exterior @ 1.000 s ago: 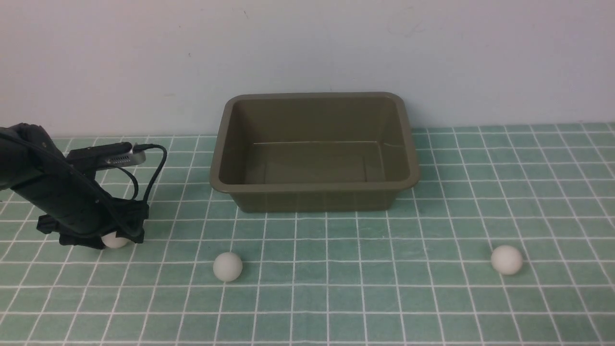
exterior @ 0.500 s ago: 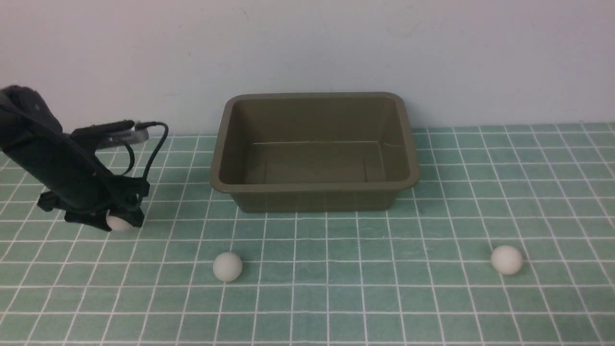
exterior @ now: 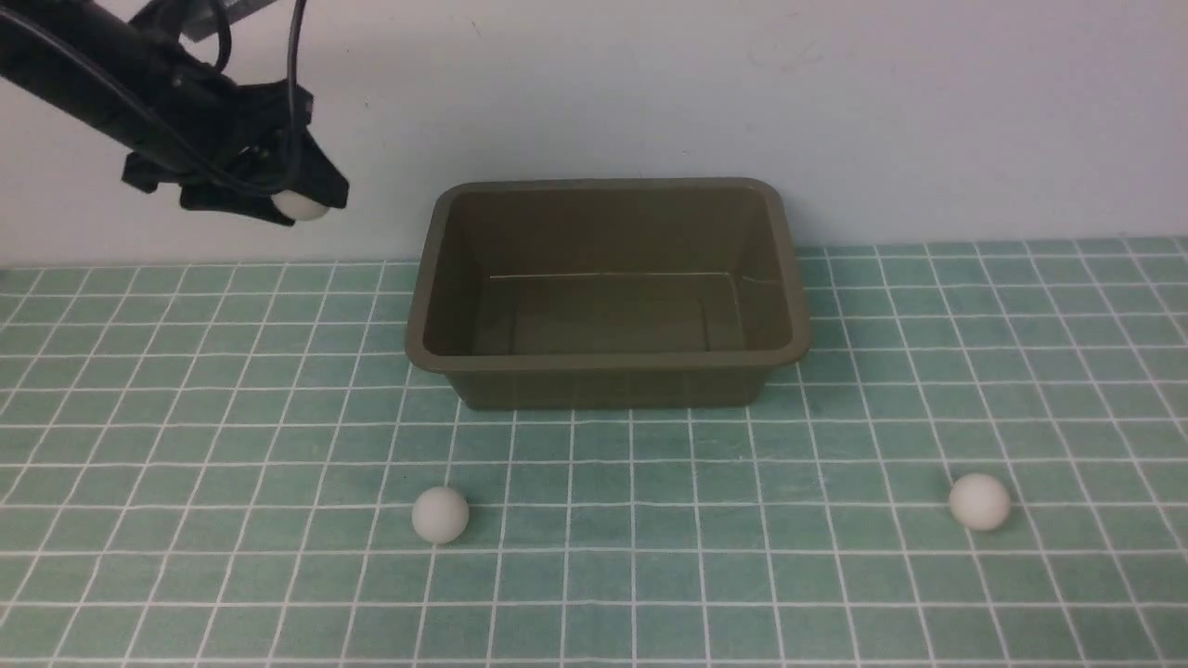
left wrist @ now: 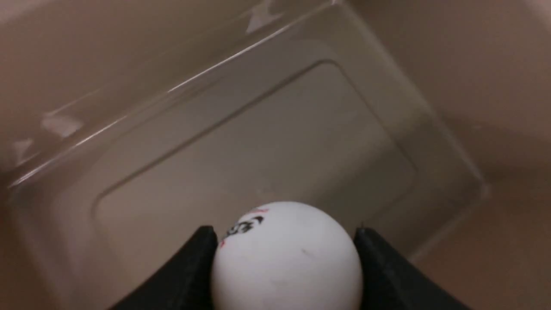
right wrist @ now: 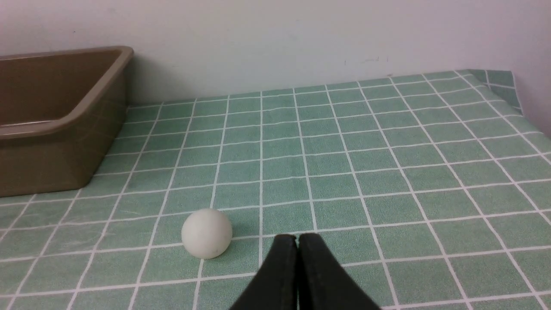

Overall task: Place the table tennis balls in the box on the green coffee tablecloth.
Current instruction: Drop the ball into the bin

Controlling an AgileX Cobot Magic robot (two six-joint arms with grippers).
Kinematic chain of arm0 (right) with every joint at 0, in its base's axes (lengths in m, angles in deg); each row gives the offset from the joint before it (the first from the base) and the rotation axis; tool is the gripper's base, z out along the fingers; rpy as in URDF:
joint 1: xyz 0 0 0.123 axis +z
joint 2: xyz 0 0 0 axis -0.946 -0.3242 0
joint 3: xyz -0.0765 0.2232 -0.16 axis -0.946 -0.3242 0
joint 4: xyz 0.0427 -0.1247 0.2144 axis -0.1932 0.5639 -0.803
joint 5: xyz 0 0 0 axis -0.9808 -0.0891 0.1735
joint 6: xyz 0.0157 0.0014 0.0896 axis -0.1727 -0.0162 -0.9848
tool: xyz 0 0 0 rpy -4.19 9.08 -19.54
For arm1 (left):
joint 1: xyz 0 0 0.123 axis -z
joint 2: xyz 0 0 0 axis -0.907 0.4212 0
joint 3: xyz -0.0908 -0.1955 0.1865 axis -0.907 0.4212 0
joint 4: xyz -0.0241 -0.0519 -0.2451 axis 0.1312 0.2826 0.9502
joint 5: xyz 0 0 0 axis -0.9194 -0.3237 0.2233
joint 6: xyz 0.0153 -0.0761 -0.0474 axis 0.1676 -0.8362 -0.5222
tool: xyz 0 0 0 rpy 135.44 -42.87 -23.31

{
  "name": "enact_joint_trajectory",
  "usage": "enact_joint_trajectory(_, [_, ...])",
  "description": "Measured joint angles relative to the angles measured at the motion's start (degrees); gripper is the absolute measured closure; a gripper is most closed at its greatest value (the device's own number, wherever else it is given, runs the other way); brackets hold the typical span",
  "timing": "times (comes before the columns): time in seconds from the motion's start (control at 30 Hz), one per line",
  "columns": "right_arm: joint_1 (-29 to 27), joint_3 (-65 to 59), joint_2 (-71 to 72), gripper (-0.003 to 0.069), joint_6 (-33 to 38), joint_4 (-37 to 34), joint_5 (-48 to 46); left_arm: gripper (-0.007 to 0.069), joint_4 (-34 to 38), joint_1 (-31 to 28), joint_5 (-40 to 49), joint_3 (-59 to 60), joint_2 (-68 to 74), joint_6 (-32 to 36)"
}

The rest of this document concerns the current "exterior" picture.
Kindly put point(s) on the olive plastic bin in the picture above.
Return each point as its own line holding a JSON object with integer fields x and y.
{"x": 608, "y": 293}

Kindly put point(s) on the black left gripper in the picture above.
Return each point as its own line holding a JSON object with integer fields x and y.
{"x": 232, "y": 149}

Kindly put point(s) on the white ping-pong ball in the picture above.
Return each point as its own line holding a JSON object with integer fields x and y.
{"x": 298, "y": 207}
{"x": 440, "y": 515}
{"x": 980, "y": 502}

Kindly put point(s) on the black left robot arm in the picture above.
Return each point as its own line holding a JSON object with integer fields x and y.
{"x": 105, "y": 71}

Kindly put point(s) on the green checkered table mat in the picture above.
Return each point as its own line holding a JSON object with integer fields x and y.
{"x": 215, "y": 464}

